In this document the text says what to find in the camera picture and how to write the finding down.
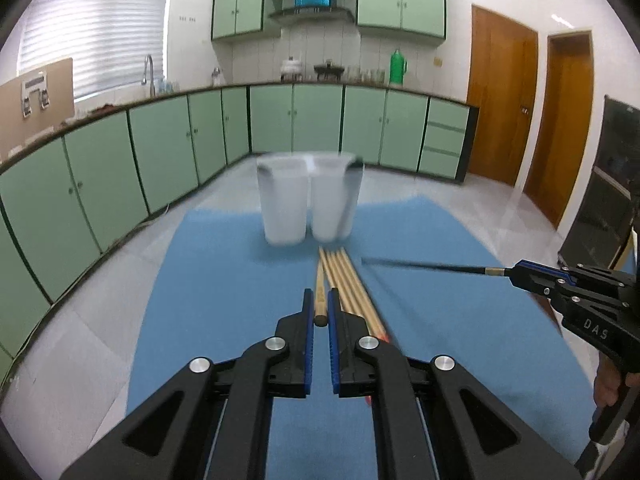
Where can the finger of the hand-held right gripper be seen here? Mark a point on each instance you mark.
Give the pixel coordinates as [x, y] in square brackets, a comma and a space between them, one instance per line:
[535, 285]
[550, 272]

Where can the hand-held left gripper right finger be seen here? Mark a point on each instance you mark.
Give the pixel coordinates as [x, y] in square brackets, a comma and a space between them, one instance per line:
[333, 360]

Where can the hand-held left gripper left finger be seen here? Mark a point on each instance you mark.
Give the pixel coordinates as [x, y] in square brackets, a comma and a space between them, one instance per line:
[310, 360]

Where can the black chopstick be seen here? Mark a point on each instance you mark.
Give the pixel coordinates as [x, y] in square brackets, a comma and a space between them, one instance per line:
[435, 266]

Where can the white two-compartment utensil holder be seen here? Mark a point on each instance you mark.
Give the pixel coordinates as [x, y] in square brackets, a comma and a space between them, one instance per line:
[285, 200]

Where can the person's right hand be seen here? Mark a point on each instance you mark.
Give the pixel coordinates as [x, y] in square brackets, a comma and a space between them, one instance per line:
[605, 385]

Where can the black case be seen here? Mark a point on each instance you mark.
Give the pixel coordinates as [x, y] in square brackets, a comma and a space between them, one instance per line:
[605, 185]

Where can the blue mat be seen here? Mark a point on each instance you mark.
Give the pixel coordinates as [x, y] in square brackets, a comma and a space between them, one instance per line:
[210, 285]

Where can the wooden door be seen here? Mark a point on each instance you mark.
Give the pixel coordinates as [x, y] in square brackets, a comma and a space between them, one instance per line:
[565, 135]
[500, 100]

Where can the green drawer unit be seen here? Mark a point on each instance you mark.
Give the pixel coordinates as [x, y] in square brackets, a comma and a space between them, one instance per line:
[445, 135]

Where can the green thermos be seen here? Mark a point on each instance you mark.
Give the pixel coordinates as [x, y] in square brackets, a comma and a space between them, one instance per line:
[397, 67]

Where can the row of drinking glasses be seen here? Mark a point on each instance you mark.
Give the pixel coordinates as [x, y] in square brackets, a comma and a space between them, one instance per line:
[367, 77]

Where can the long green base cabinet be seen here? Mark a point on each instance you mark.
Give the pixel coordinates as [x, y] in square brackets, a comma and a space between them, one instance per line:
[100, 175]

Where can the black pot on stove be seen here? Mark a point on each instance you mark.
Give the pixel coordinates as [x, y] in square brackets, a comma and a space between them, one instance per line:
[329, 67]

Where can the white pot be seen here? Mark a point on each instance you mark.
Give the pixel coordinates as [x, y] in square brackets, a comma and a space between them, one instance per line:
[290, 66]

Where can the glass jar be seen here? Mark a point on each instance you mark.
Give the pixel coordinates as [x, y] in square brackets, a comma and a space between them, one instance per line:
[216, 77]

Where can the glassware beside faucet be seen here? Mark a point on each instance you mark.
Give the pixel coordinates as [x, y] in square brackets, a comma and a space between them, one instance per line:
[167, 86]

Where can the metal kitchen faucet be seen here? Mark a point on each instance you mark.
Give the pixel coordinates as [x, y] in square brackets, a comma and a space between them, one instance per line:
[151, 85]

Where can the black range hood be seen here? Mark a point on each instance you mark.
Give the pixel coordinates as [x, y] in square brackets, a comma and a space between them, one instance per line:
[310, 11]

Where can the brown cardboard board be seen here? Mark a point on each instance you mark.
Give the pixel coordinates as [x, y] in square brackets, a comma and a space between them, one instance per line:
[60, 90]

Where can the white window blind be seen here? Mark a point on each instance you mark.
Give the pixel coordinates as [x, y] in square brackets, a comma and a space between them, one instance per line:
[100, 35]

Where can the large green wall cabinet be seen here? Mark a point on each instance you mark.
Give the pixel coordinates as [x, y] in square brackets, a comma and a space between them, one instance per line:
[400, 0]

